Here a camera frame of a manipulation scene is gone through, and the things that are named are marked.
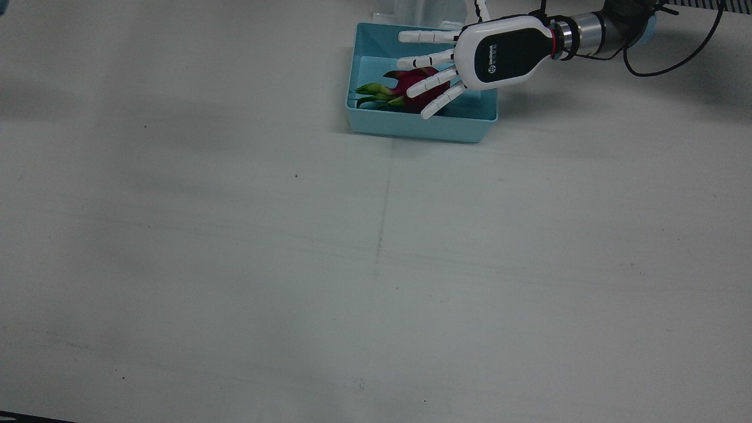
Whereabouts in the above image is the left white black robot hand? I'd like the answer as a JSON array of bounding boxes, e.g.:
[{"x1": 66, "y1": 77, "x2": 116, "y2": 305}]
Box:
[{"x1": 397, "y1": 0, "x2": 557, "y2": 120}]

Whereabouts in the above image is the red dragon fruit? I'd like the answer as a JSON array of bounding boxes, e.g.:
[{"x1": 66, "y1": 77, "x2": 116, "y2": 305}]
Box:
[{"x1": 355, "y1": 66, "x2": 452, "y2": 114}]

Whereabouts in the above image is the light blue plastic box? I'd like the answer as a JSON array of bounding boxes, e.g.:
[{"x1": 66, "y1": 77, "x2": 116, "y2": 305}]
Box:
[{"x1": 345, "y1": 22, "x2": 499, "y2": 144}]

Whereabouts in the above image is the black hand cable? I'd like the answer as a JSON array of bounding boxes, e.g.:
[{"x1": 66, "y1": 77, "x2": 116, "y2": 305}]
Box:
[{"x1": 622, "y1": 0, "x2": 727, "y2": 78}]

